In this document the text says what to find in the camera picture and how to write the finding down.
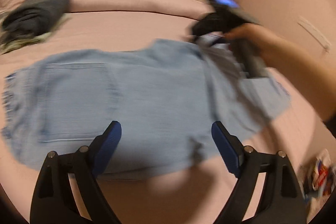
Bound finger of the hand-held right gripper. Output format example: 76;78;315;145
190;13;229;43

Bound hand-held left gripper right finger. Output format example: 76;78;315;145
211;121;307;224

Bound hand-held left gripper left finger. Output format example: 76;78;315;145
30;120;122;224

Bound light blue denim pants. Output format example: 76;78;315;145
1;39;292;180

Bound person's right forearm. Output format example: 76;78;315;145
262;32;336;123

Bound person's right hand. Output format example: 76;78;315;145
224;22;272;65

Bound pink bed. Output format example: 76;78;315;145
0;0;336;224

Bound colourful printed packets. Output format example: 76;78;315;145
301;148;336;199

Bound folded dark jeans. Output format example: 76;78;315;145
1;0;71;37

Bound white wall strip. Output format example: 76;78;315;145
297;16;332;53

